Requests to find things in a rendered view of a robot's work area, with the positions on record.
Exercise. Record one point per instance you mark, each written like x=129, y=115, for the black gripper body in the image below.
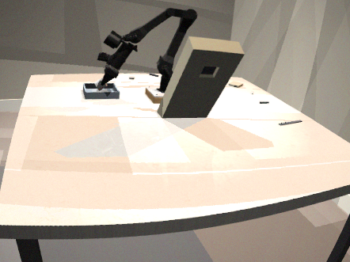
x=116, y=63

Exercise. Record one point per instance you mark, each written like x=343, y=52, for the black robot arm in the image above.
x=165, y=63

